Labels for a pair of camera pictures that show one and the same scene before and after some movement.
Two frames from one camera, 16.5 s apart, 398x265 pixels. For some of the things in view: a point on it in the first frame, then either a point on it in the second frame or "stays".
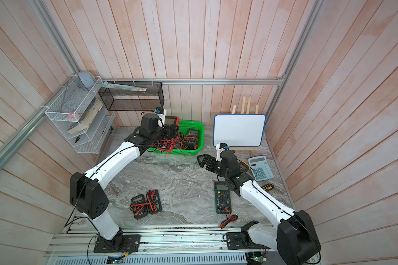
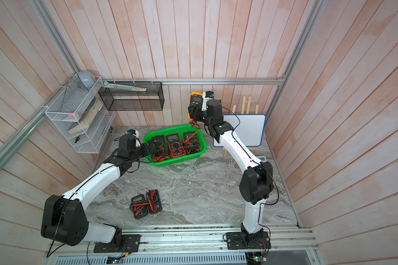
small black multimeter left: (139, 206) stays
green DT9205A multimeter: (191, 140) stays
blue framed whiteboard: (239, 130) stays
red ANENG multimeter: (170, 120) to (176, 148)
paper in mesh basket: (105, 84) stays
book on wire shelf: (87, 117) stays
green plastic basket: (184, 125) to (166, 161)
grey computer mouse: (87, 78) stays
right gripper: (211, 159) to (197, 112)
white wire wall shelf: (81, 114) stays
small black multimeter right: (153, 201) stays
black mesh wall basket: (119, 99) stays
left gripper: (168, 135) to (147, 152)
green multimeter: (223, 197) to (158, 142)
